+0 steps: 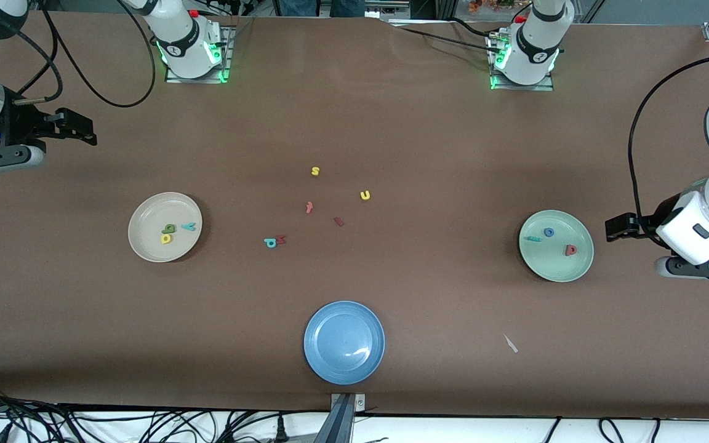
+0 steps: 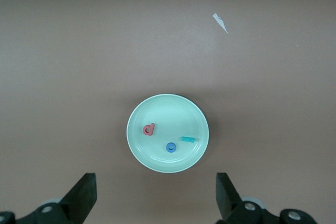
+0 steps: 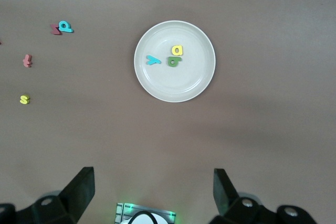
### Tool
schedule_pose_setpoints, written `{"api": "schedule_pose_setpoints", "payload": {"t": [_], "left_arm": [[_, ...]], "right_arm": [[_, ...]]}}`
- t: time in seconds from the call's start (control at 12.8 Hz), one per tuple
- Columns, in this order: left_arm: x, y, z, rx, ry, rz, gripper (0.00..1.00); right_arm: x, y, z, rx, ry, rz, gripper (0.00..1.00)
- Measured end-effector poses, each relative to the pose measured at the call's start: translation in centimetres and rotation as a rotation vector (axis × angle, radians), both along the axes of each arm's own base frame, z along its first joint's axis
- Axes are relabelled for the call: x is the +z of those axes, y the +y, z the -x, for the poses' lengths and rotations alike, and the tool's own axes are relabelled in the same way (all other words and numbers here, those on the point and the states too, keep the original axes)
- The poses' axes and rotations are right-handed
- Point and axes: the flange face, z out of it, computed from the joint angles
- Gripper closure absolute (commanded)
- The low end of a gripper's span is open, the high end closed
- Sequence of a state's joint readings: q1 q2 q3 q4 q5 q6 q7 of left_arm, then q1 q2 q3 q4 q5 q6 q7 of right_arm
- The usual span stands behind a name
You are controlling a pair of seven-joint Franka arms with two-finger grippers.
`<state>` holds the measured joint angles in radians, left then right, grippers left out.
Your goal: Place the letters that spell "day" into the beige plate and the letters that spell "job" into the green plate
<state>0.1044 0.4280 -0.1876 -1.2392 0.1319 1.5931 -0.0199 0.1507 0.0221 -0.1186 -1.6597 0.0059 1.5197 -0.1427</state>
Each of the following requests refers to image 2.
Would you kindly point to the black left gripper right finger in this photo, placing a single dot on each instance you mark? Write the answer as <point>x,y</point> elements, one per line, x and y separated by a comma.
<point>231,203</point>

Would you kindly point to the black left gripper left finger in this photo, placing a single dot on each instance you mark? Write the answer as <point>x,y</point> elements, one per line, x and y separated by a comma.
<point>78,203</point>

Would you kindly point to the teal foam letter l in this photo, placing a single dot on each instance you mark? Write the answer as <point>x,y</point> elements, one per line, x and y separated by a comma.
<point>187,139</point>

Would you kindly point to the blue foam letter o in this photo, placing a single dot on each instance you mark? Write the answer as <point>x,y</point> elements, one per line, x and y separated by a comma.
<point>167,148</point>

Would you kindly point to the pink foam letter p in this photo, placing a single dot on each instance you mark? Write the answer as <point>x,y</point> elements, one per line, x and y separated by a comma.
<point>152,128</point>

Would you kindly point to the pale green plate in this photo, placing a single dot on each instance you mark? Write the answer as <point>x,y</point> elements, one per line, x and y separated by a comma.
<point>168,113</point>

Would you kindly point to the brown table cover sheet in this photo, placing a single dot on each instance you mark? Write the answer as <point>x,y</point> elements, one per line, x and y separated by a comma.
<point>78,51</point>

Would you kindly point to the white paper scrap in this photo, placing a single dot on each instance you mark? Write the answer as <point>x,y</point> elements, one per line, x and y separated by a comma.
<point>219,20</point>

